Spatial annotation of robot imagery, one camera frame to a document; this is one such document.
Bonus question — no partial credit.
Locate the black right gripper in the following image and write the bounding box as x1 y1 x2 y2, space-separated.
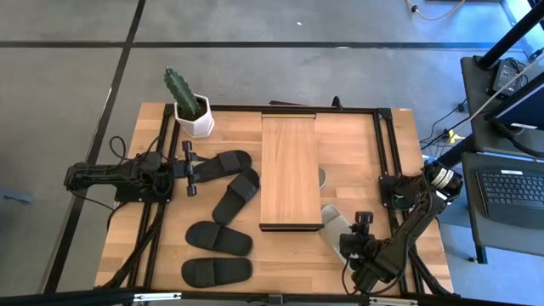
338 211 376 274

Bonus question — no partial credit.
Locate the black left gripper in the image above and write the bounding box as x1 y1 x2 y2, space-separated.
171 139 218 198

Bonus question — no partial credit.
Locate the black rubber slide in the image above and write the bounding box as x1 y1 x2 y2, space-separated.
211 167 261 226
193 149 253 184
180 256 254 290
184 220 254 258

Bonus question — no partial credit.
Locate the white box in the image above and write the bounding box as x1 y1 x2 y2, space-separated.
173 93 216 139

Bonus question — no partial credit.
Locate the green cactus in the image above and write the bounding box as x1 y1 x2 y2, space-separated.
163 66 203 119

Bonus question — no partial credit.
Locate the dark grey side table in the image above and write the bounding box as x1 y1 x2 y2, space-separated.
461 151 544 264
460 54 544 155

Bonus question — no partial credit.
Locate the black laptop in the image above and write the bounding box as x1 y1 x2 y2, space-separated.
475 168 544 231

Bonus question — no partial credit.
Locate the black rig crossbar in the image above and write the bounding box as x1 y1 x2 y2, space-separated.
0 286 544 306

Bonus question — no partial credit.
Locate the black-framed monitor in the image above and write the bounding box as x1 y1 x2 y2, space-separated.
484 71 544 131

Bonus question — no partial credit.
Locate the black power adapter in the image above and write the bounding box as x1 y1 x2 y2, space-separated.
491 59 529 97

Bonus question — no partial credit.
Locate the black rig pole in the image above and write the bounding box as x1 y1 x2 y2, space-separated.
477 0 544 70

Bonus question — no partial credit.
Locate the black aluminium table frame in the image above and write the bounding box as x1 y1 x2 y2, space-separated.
95 103 455 298

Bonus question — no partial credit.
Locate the silver metal bracket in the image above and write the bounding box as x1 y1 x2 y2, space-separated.
368 296 420 306
133 292 183 303

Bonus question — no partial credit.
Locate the wooden shelf black frame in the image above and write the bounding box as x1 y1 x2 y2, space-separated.
258 111 326 233

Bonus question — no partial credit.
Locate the black floor cable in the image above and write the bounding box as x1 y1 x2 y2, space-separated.
419 98 472 150

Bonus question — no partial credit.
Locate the white cable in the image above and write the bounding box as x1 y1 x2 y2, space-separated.
468 51 544 123

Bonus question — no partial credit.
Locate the yellow cable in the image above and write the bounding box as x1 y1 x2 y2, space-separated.
405 0 468 22

